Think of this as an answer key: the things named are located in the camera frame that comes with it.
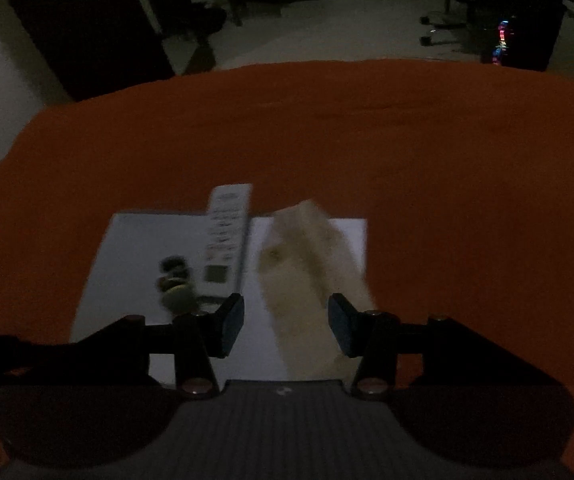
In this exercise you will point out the office chair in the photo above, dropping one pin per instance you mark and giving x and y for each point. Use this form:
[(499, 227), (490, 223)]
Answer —
[(447, 19)]

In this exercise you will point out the computer tower with coloured lights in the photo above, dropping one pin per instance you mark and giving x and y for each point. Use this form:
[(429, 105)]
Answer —
[(532, 40)]

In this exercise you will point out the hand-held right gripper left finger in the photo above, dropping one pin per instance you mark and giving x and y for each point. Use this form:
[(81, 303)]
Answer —
[(229, 322)]

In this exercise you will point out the white box lid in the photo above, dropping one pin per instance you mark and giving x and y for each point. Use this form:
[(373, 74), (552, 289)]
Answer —
[(122, 260)]

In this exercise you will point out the cream bag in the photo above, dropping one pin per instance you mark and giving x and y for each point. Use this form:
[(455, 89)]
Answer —
[(302, 270)]

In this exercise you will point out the dark wardrobe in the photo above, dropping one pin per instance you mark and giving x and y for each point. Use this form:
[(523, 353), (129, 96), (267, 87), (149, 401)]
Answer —
[(92, 25)]

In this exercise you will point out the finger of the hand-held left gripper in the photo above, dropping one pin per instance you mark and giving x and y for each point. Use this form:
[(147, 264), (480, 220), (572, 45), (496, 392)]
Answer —
[(2, 352)]

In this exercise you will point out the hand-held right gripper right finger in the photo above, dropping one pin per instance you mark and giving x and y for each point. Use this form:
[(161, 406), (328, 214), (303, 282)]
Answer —
[(342, 322)]

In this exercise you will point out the orange cloth covered desktop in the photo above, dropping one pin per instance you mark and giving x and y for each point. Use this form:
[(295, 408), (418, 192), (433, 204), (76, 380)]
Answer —
[(367, 150)]

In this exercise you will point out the white remote control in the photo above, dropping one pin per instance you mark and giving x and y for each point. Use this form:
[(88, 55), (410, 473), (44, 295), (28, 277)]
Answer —
[(227, 230)]

